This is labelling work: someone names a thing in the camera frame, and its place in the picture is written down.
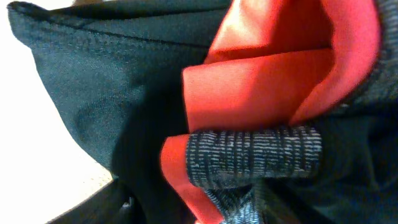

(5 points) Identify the black leggings grey red waistband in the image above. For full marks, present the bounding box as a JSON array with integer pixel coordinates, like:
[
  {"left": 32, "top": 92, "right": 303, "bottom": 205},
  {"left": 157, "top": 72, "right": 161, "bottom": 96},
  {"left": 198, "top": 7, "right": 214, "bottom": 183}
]
[{"left": 7, "top": 0, "right": 397, "bottom": 223}]

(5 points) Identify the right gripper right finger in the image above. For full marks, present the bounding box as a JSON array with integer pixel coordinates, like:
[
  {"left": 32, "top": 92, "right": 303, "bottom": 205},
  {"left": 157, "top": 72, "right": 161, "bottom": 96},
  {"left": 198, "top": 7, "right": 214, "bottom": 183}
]
[{"left": 257, "top": 180, "right": 333, "bottom": 224}]

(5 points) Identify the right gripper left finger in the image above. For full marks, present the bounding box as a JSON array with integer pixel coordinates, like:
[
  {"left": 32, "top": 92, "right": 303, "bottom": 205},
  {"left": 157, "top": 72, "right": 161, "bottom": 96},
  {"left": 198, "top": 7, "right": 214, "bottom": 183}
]
[{"left": 47, "top": 179, "right": 134, "bottom": 224}]

